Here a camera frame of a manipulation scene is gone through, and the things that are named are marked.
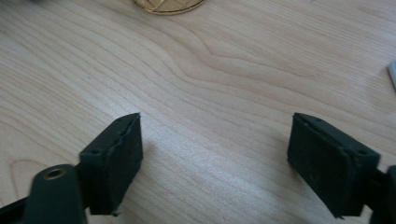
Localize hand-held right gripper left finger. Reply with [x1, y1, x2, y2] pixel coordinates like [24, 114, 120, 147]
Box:
[78, 112, 144, 217]

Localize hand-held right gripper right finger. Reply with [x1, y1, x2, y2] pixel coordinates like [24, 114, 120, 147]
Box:
[287, 112, 381, 219]

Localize white flat object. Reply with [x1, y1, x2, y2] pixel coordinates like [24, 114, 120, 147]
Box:
[387, 60, 396, 91]

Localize gold round plate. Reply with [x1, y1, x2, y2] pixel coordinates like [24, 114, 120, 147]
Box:
[134, 0, 207, 16]

